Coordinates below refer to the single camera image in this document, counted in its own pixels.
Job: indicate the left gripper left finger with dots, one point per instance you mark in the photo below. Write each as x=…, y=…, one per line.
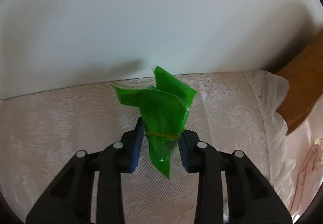
x=68, y=197

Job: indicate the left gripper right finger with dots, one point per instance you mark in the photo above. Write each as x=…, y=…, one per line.
x=251, y=198

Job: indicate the green plastic wrapper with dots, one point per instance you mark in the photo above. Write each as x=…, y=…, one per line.
x=164, y=109

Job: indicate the folded pink quilt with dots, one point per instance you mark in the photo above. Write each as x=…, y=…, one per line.
x=309, y=181

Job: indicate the white lace table cover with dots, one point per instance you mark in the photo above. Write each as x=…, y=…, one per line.
x=232, y=111

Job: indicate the orange wooden headboard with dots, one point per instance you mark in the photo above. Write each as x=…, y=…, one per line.
x=304, y=74

